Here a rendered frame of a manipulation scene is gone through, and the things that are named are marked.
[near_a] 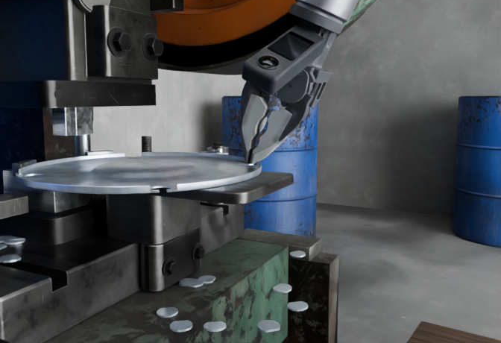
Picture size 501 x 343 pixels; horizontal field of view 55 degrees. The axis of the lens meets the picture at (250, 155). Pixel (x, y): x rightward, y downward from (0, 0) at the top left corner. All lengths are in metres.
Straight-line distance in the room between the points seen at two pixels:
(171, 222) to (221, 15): 0.48
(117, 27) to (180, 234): 0.25
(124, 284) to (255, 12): 0.54
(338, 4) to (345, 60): 3.32
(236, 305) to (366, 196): 3.37
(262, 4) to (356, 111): 3.04
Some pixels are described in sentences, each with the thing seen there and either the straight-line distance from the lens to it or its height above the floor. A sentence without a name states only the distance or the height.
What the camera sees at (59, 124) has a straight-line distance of 0.67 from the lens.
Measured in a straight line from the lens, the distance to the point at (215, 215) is 0.72.
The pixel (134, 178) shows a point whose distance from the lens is 0.55.
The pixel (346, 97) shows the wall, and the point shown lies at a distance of 3.91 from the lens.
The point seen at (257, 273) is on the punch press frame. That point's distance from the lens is 0.66.
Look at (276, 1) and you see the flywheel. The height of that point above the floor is 1.04.
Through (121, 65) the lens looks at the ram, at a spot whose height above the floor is 0.91.
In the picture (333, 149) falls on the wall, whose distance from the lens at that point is 3.96.
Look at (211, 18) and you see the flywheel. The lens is 0.95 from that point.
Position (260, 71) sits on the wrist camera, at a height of 0.90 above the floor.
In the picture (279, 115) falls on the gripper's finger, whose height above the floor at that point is 0.85.
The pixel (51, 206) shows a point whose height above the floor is 0.74.
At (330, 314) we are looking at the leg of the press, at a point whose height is 0.54.
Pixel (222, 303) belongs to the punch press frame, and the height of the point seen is 0.63.
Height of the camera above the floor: 0.87
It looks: 7 degrees down
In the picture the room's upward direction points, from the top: straight up
